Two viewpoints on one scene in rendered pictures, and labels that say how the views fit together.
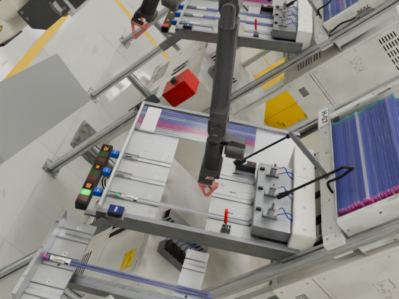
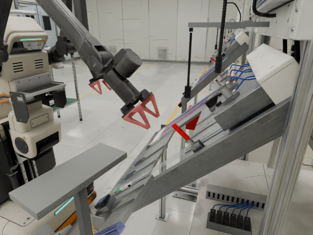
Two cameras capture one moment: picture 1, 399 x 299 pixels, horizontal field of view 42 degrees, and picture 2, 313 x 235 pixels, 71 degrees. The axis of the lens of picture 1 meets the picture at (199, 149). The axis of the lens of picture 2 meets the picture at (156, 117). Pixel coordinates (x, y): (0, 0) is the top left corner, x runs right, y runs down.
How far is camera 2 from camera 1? 1.40 m
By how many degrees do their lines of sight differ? 41
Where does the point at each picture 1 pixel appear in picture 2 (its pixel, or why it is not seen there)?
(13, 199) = not seen: outside the picture
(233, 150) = (119, 63)
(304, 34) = (240, 36)
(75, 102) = (112, 158)
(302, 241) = (282, 79)
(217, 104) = (75, 40)
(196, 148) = (256, 153)
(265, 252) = (255, 134)
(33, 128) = (71, 184)
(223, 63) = (49, 8)
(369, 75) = not seen: hidden behind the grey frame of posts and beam
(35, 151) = (148, 210)
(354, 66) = not seen: hidden behind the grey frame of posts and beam
